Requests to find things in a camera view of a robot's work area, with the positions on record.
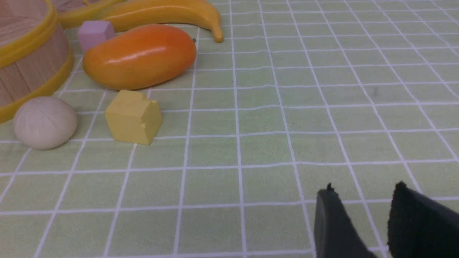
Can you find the bamboo steamer tray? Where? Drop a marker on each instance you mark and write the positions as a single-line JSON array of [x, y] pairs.
[[36, 56]]

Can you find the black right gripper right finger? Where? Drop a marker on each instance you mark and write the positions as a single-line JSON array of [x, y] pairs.
[[419, 227]]

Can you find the pink foam cube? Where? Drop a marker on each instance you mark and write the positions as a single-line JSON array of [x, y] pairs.
[[94, 32]]

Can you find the orange toy mango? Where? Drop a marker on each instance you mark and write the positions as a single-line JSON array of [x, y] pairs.
[[141, 57]]

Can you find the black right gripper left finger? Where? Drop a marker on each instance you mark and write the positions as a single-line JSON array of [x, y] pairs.
[[334, 234]]

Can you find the yellow toy banana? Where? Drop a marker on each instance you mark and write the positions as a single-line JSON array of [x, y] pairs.
[[133, 13]]

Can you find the beige steamed bun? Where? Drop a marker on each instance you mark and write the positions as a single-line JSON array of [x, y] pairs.
[[45, 123]]

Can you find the yellow foam block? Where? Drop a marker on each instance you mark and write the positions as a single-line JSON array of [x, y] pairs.
[[133, 118]]

